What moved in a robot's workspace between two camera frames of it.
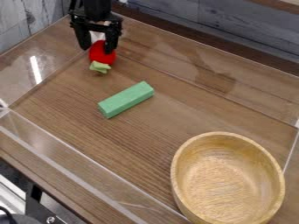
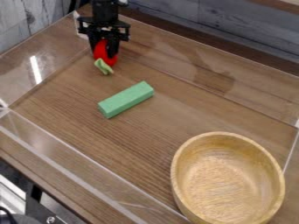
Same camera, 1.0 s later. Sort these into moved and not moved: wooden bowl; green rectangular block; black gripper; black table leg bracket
Moved: black gripper
Not moved: wooden bowl; green rectangular block; black table leg bracket
